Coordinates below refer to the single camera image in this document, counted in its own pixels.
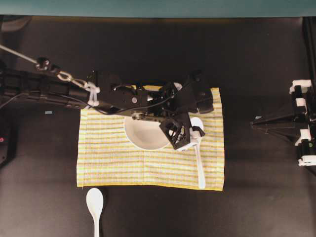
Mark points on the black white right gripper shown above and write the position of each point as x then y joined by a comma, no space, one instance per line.
278,123

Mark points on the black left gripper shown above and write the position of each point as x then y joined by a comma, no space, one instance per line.
192,96

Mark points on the white chinese spoon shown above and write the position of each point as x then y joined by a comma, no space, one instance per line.
95,201
195,121

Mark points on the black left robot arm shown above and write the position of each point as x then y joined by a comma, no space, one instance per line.
103,92

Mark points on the white plate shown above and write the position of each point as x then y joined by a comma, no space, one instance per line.
145,135

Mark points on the yellow striped cloth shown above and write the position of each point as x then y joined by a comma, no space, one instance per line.
106,156

